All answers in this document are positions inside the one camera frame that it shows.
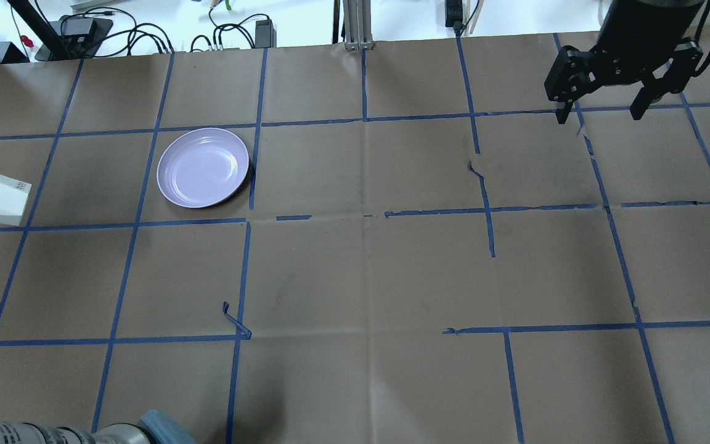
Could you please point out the black power adapter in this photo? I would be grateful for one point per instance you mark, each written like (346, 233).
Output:
(265, 34)

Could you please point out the aluminium frame post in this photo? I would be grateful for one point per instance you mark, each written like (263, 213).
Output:
(357, 24)

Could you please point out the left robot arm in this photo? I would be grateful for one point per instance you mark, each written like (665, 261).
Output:
(153, 427)

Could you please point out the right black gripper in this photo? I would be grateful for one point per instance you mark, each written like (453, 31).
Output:
(637, 38)

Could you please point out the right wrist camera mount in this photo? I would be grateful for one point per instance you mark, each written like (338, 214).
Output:
(571, 77)

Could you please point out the lavender plate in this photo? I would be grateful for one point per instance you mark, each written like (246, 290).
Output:
(202, 168)

